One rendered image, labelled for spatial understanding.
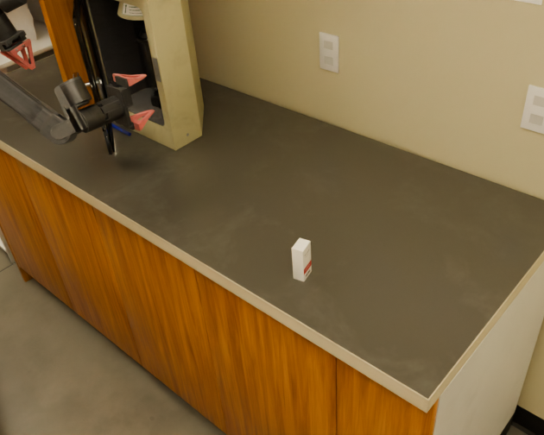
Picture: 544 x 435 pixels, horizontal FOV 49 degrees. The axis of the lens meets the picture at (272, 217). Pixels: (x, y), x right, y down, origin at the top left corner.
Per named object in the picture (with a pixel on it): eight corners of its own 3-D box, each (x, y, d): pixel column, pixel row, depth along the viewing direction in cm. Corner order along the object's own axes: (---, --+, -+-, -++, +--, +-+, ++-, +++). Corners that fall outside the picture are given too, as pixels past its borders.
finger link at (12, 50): (37, 61, 172) (16, 32, 167) (46, 62, 167) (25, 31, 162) (17, 74, 170) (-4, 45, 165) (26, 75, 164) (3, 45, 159)
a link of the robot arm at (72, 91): (64, 141, 151) (54, 142, 143) (41, 98, 149) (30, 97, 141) (107, 119, 151) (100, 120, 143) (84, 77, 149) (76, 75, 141)
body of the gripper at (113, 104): (126, 87, 147) (100, 97, 143) (135, 125, 153) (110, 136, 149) (110, 82, 151) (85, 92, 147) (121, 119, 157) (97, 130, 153)
